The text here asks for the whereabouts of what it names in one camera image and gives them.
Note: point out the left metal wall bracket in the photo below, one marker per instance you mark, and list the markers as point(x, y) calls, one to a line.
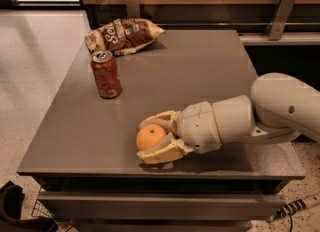
point(133, 8)

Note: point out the wire basket under table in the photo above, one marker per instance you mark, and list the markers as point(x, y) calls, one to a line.
point(39, 210)

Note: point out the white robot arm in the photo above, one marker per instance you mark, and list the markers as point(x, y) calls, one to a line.
point(278, 109)

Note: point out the metal wall bracket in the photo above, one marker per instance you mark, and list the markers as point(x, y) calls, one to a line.
point(133, 8)
point(275, 28)

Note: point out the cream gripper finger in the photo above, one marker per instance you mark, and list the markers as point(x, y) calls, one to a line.
point(167, 150)
point(167, 120)

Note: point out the right metal wall bracket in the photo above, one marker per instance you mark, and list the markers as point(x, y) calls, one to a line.
point(275, 28)

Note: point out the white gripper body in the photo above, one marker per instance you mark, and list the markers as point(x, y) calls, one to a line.
point(197, 126)

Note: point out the brown chip bag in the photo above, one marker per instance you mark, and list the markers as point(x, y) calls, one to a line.
point(123, 36)

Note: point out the orange fruit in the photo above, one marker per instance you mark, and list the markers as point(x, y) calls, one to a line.
point(148, 136)

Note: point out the red soda can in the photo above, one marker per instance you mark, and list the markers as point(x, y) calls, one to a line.
point(105, 71)

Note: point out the black object on floor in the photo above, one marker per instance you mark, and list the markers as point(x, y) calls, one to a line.
point(11, 199)

